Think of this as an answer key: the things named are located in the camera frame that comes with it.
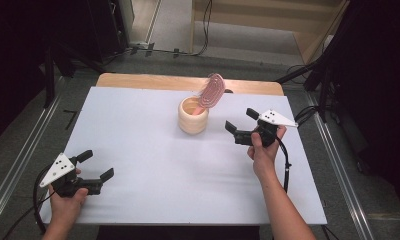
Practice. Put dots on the black metal stand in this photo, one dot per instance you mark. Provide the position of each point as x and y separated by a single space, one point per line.
49 76
323 83

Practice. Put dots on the wooden table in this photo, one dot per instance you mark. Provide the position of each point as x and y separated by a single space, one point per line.
148 81

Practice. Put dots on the light wooden shelf unit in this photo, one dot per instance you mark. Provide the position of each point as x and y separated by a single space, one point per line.
254 16

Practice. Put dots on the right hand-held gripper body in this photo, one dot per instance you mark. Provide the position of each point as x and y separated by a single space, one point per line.
273 118

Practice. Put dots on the person's dark clothing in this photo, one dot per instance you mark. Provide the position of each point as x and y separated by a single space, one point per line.
178 233

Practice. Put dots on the pink hairbrush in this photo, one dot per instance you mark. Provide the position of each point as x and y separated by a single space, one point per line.
213 91

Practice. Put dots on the white board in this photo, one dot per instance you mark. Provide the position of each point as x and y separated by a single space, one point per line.
154 173

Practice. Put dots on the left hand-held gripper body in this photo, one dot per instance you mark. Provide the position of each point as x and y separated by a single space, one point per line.
59 168

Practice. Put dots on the beige ribbed cup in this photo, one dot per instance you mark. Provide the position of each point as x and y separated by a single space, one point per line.
192 125

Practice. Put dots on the dark curtain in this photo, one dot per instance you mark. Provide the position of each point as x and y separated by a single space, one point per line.
381 83
14 50

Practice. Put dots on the metal floor rail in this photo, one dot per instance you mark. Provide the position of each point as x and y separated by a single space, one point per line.
341 173
24 156

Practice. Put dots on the person's left hand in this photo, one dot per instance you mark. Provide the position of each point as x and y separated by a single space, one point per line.
64 210

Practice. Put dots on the person's right hand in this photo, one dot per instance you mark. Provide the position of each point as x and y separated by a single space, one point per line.
264 160

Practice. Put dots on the black equipment cabinet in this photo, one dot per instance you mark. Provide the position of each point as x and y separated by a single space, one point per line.
106 30

